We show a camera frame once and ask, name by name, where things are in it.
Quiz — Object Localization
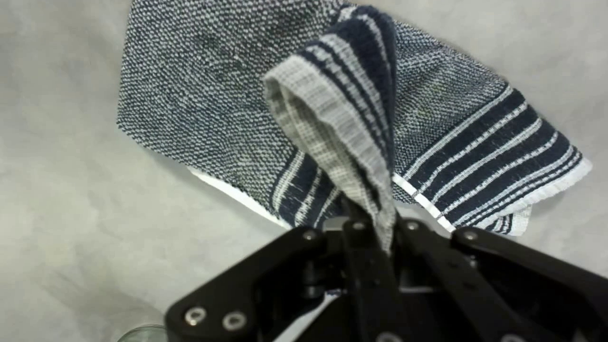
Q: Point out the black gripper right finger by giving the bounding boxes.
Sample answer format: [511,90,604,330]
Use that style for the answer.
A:
[385,216,608,342]

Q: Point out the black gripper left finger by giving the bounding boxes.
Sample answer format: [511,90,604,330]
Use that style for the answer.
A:
[165,216,414,342]

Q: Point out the blue white striped towel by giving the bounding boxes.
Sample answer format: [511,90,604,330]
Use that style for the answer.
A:
[116,0,594,254]

